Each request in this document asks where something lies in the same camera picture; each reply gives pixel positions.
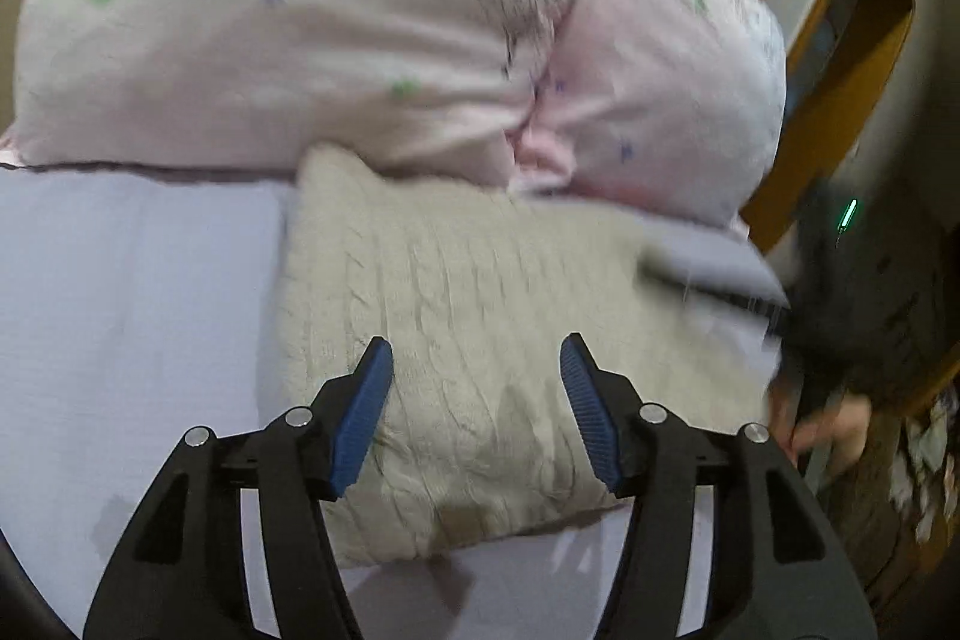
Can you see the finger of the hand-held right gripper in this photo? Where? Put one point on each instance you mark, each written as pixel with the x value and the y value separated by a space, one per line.
pixel 742 301

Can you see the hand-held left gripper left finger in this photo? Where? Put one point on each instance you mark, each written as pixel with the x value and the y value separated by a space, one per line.
pixel 364 419

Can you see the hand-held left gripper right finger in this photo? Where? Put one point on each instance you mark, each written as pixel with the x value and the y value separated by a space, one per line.
pixel 589 419

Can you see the person's right hand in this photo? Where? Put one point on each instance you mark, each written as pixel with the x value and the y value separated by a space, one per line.
pixel 832 426

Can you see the brown floral patterned cloth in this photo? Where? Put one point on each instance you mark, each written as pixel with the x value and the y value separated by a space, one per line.
pixel 900 482

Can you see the small pink floral pillow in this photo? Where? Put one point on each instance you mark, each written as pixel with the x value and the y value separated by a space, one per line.
pixel 660 70

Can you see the wooden bed headboard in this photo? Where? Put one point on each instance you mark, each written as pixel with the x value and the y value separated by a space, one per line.
pixel 847 48

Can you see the lavender bed sheet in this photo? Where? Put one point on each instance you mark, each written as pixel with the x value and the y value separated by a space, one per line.
pixel 127 310

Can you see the large pink floral pillow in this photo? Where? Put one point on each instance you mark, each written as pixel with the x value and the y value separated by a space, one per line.
pixel 300 10

